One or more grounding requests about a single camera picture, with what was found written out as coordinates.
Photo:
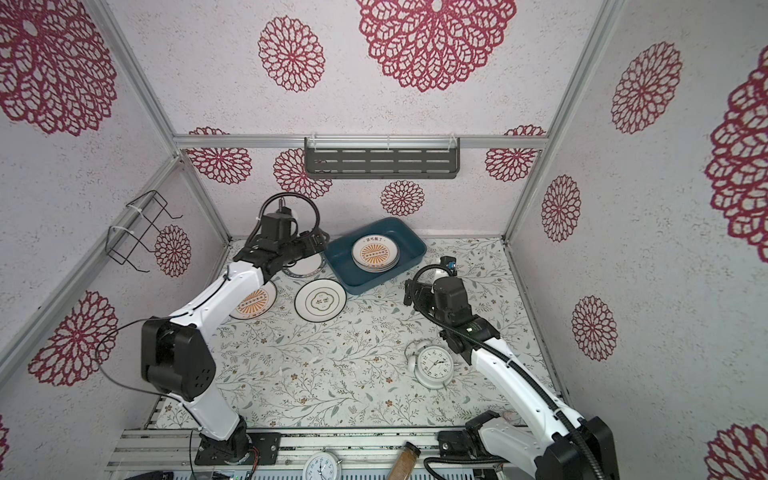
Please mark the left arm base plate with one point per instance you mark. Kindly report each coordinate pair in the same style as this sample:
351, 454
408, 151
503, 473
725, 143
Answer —
247, 449

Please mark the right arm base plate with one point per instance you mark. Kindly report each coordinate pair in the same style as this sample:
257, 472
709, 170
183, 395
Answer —
462, 444

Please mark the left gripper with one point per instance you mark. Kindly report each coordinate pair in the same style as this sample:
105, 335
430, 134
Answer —
311, 247

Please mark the orange sunburst plate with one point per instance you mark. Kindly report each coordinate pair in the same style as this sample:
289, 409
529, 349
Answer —
256, 304
375, 253

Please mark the grey wall shelf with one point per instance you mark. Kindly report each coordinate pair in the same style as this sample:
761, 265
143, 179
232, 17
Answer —
382, 159

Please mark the white alarm clock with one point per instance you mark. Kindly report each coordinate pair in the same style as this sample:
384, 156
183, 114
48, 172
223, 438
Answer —
431, 365

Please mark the green Hao Wei plate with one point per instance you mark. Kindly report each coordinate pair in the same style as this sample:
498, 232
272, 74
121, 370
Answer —
305, 268

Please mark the black wire rack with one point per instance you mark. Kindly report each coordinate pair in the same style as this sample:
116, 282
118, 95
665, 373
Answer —
122, 241

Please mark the brown cork-top bottle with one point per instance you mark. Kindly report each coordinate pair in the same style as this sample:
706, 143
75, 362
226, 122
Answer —
405, 462

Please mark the white flower-pattern plate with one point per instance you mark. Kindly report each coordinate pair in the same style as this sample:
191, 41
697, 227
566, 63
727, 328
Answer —
320, 301

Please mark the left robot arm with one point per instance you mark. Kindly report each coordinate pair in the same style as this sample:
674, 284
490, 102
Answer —
175, 355

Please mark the orange sunburst plate front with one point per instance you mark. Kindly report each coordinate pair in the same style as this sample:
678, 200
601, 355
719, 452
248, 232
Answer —
375, 253

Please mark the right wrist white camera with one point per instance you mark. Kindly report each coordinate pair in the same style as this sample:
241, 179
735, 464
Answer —
448, 267

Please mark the white clock at front edge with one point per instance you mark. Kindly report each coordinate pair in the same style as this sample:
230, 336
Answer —
322, 466

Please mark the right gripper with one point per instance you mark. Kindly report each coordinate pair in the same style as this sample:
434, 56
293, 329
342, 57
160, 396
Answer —
411, 291

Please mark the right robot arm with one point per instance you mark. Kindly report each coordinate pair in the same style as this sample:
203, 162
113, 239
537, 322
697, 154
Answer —
556, 441

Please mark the teal plastic bin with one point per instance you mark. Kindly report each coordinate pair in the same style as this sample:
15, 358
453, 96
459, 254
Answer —
356, 281

